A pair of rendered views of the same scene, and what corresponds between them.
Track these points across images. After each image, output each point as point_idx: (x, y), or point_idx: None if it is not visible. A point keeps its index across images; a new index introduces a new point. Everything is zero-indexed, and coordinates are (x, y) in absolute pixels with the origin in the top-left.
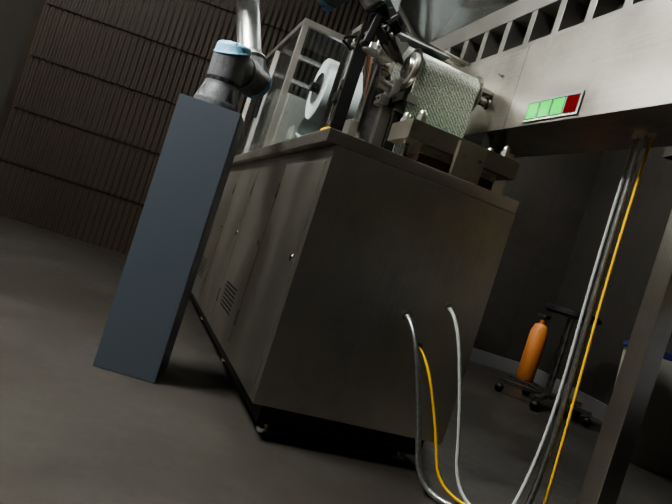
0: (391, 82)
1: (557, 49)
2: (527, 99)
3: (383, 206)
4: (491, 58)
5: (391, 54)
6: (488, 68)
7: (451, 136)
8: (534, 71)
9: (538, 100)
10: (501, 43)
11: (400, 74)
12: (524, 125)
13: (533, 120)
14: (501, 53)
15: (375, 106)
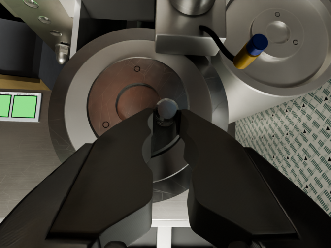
0: (197, 21)
1: (6, 193)
2: (48, 127)
3: None
4: (183, 221)
5: (192, 143)
6: (180, 202)
7: None
8: (49, 169)
9: (16, 119)
10: (168, 244)
11: (168, 73)
12: (39, 90)
13: (16, 92)
14: (157, 223)
15: None
